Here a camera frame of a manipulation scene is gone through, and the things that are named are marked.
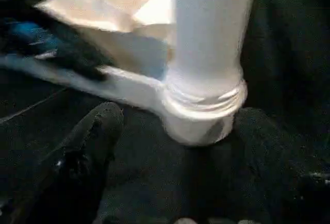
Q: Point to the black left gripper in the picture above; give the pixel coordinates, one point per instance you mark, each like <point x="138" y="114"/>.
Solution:
<point x="25" y="35"/>

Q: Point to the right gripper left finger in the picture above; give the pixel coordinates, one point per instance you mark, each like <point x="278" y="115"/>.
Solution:
<point x="77" y="169"/>

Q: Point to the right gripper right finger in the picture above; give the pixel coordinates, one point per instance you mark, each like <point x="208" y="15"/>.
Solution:
<point x="270" y="169"/>

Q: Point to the white plastic table top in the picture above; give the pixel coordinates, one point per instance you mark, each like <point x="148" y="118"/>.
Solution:
<point x="103" y="15"/>

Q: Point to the white plastic table leg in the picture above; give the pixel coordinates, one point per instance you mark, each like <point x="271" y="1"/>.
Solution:
<point x="206" y="28"/>

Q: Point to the black plastic mat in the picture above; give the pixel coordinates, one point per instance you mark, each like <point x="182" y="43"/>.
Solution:
<point x="296" y="53"/>

